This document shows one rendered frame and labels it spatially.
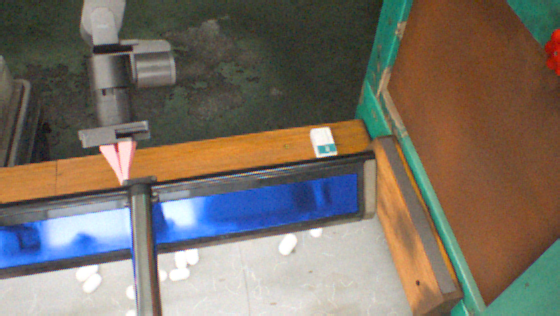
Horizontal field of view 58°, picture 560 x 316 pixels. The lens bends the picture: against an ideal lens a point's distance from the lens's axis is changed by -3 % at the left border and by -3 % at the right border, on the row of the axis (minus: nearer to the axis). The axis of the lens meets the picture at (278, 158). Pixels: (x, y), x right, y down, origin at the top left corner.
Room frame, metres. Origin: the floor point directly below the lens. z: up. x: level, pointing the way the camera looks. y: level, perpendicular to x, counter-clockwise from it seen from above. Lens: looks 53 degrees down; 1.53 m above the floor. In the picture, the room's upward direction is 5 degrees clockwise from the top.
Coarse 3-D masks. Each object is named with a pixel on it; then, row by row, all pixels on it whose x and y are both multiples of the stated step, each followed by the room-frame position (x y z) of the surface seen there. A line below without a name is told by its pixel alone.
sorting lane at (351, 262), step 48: (336, 240) 0.42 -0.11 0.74; (384, 240) 0.43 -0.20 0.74; (0, 288) 0.28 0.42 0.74; (48, 288) 0.29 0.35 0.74; (96, 288) 0.30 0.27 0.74; (192, 288) 0.31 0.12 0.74; (240, 288) 0.32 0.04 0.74; (288, 288) 0.33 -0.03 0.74; (336, 288) 0.34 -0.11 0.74; (384, 288) 0.34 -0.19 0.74
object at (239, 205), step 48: (96, 192) 0.25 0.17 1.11; (192, 192) 0.27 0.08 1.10; (240, 192) 0.28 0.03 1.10; (288, 192) 0.29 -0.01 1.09; (336, 192) 0.30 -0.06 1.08; (0, 240) 0.21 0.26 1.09; (48, 240) 0.21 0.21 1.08; (96, 240) 0.22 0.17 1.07; (192, 240) 0.24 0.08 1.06; (240, 240) 0.25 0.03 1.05
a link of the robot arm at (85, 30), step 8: (88, 0) 0.60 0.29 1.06; (96, 0) 0.61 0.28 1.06; (104, 0) 0.61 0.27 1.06; (112, 0) 0.61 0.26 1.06; (120, 0) 0.62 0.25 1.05; (88, 8) 0.59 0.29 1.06; (112, 8) 0.60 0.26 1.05; (120, 8) 0.61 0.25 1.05; (88, 16) 0.58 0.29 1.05; (120, 16) 0.60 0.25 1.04; (88, 24) 0.57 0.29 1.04; (120, 24) 0.59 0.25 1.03; (80, 32) 0.60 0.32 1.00; (88, 32) 0.56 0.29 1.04; (88, 40) 0.58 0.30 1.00
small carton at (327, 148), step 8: (320, 128) 0.63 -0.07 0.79; (328, 128) 0.64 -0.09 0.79; (312, 136) 0.62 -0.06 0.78; (320, 136) 0.61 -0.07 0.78; (328, 136) 0.62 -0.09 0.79; (320, 144) 0.60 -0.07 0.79; (328, 144) 0.60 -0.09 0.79; (320, 152) 0.58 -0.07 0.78; (328, 152) 0.58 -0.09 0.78; (336, 152) 0.58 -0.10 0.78
